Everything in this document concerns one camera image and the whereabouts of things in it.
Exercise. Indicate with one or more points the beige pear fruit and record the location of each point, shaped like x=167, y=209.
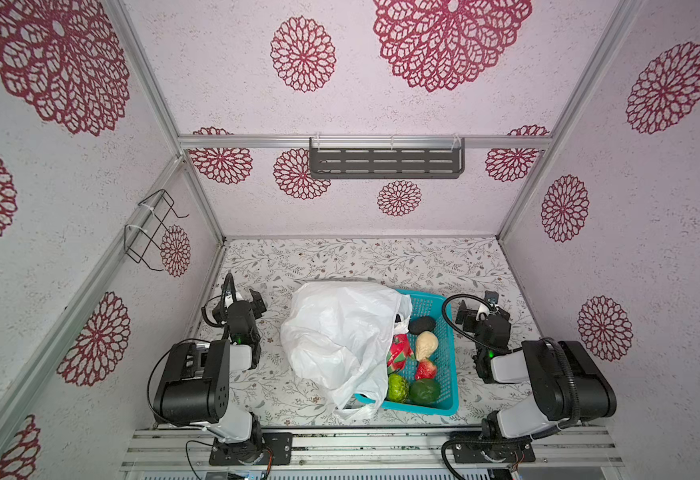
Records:
x=426, y=345

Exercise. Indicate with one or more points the red dragon fruit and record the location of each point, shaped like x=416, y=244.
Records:
x=399, y=353

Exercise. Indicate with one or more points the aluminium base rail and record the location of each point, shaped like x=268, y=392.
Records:
x=412, y=449

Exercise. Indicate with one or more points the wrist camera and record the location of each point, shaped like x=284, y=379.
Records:
x=230, y=288
x=489, y=305

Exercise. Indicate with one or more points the teal plastic basket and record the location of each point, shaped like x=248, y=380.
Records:
x=427, y=304

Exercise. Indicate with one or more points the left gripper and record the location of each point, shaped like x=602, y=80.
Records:
x=256, y=304

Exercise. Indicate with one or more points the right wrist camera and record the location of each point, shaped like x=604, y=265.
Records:
x=489, y=305

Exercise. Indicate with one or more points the light green custard apple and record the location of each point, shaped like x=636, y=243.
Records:
x=398, y=388

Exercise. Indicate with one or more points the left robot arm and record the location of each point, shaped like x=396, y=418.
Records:
x=194, y=389

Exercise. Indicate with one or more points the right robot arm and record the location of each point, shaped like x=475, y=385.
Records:
x=567, y=387

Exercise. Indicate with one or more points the dark green round fruit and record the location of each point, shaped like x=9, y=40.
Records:
x=424, y=392

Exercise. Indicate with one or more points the dark avocado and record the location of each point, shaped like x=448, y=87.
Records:
x=421, y=325

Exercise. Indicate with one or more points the red strawberry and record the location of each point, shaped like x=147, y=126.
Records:
x=426, y=370

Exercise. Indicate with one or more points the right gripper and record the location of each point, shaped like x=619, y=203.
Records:
x=469, y=316

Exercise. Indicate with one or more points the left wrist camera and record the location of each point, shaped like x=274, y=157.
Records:
x=230, y=288

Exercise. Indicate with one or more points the grey wall shelf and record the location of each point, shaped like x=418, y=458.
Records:
x=386, y=159

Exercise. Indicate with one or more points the white plastic bag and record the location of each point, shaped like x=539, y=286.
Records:
x=338, y=335

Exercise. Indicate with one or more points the black wire rack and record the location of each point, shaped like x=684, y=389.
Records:
x=159, y=242

